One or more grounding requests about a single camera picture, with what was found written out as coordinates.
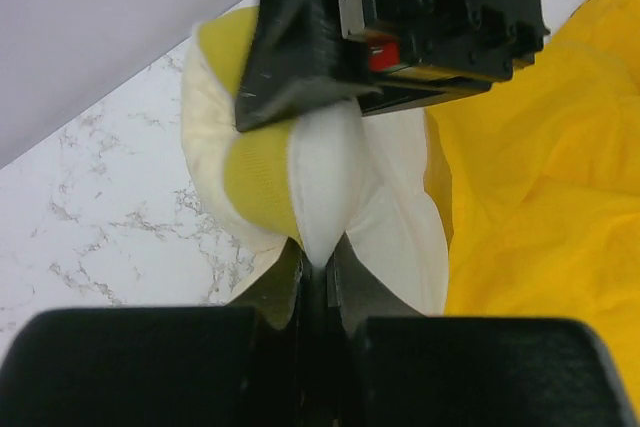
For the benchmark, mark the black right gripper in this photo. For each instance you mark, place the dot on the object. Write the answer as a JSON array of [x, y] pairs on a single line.
[[420, 53]]

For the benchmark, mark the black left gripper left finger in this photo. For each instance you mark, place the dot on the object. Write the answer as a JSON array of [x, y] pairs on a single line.
[[230, 365]]

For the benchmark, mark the yellow pillowcase with logo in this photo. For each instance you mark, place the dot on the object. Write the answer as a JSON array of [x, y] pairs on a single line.
[[537, 183]]

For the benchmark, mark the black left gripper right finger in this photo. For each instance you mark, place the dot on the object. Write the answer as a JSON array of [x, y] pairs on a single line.
[[397, 367]]

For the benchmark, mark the white pillow yellow piping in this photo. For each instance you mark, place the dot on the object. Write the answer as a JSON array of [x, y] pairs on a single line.
[[316, 179]]

